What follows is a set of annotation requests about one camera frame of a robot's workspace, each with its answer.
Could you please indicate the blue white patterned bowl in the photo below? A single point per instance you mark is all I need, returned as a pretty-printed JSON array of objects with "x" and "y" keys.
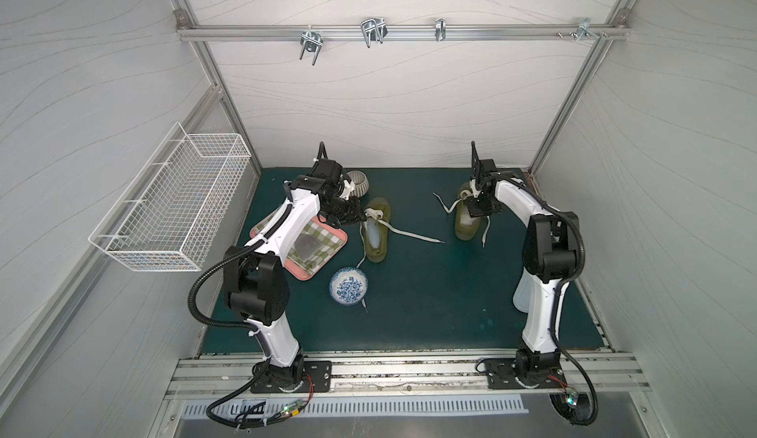
[{"x": 348, "y": 286}]

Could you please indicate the metal clamp hook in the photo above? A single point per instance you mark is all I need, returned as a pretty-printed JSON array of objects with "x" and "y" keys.
[
  {"x": 311, "y": 43},
  {"x": 440, "y": 29},
  {"x": 583, "y": 32},
  {"x": 373, "y": 30}
]

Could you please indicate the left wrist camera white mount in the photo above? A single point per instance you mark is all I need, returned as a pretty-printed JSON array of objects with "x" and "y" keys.
[{"x": 347, "y": 189}]

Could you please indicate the light blue insole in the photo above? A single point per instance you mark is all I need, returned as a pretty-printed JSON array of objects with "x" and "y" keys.
[
  {"x": 374, "y": 235},
  {"x": 521, "y": 297}
]

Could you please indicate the pink tray checkered cloth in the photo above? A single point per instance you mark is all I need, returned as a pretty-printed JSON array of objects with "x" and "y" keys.
[{"x": 316, "y": 245}]

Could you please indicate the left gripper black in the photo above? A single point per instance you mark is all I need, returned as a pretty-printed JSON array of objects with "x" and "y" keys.
[{"x": 347, "y": 206}]

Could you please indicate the white wire basket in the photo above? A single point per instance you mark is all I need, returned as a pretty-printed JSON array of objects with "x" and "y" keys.
[{"x": 168, "y": 216}]

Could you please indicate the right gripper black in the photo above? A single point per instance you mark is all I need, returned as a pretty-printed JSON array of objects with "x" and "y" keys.
[{"x": 477, "y": 198}]

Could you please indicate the olive green shoe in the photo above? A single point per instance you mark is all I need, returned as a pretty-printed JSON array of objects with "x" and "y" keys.
[
  {"x": 380, "y": 209},
  {"x": 466, "y": 226}
]

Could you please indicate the striped ceramic cup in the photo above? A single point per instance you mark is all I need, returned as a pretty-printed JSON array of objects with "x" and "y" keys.
[{"x": 360, "y": 181}]

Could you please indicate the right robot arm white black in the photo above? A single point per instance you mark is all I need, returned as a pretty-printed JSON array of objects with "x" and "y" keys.
[{"x": 553, "y": 255}]

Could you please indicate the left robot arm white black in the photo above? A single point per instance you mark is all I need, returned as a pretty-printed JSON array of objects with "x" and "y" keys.
[{"x": 255, "y": 283}]

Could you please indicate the aluminium crossbar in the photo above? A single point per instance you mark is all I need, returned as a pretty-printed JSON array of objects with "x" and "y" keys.
[{"x": 396, "y": 32}]

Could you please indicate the green table mat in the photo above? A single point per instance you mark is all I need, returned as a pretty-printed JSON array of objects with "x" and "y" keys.
[{"x": 456, "y": 295}]

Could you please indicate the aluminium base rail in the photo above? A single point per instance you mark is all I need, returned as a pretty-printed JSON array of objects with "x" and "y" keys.
[{"x": 396, "y": 372}]

